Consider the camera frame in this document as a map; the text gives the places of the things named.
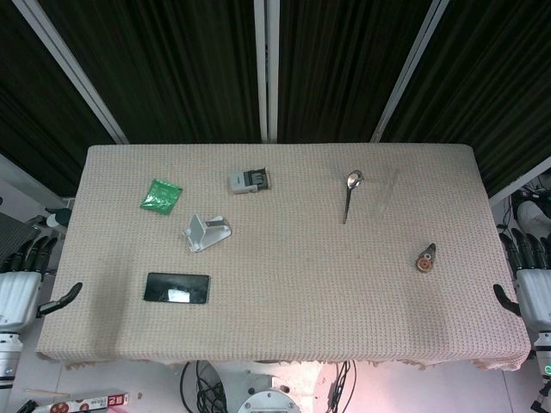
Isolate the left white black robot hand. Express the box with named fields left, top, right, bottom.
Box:
left=0, top=234, right=83, bottom=335

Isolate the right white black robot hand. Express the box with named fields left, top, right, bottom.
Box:
left=493, top=227, right=551, bottom=341

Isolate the black smartphone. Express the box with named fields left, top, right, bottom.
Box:
left=143, top=272, right=212, bottom=305

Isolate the gray round robot base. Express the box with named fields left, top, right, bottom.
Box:
left=223, top=363, right=319, bottom=413

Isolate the dark ribbed plastic panel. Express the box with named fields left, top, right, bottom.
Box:
left=0, top=210, right=42, bottom=263

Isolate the white phone stand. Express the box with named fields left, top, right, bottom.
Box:
left=181, top=213, right=233, bottom=254

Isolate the small white black device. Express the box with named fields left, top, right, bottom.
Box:
left=45, top=207, right=72, bottom=229

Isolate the brown correction tape dispenser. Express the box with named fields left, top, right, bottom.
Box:
left=415, top=243, right=437, bottom=274

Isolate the red printed cardboard box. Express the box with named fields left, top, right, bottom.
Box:
left=47, top=390, right=130, bottom=413

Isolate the green foil packet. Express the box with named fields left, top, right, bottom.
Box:
left=139, top=178, right=183, bottom=215

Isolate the metal spoon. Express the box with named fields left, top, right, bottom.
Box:
left=342, top=170, right=366, bottom=225

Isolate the beige waffle tablecloth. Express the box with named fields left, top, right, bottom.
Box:
left=34, top=143, right=531, bottom=373

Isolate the gray screwdriver bit box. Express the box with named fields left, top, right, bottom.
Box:
left=227, top=169, right=274, bottom=195

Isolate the black pleated curtain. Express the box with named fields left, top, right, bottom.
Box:
left=0, top=0, right=551, bottom=197

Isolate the white frame rail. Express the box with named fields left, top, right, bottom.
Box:
left=0, top=153, right=65, bottom=208
left=489, top=157, right=551, bottom=206

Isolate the black cable bundle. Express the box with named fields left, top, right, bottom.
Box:
left=179, top=360, right=225, bottom=413

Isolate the black hanging cable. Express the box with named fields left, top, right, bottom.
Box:
left=329, top=360, right=358, bottom=410

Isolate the white frame post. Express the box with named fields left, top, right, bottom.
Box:
left=369, top=0, right=451, bottom=143
left=252, top=0, right=281, bottom=143
left=10, top=0, right=129, bottom=145

